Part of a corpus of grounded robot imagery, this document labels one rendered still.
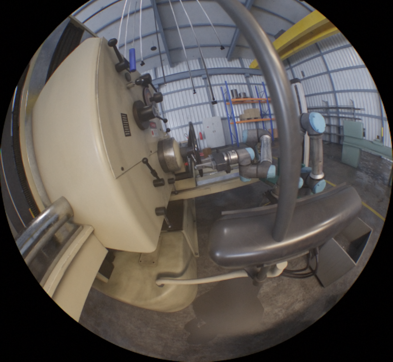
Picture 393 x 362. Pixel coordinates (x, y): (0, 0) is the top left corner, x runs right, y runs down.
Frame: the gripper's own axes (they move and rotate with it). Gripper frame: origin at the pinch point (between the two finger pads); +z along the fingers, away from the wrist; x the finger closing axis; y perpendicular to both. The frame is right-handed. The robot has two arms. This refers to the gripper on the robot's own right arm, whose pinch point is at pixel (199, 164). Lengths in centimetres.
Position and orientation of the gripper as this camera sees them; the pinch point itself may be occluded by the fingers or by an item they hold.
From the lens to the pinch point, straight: 62.7
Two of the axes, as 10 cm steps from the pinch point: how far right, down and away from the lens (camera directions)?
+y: -1.7, -7.9, -5.9
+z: -9.8, 2.1, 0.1
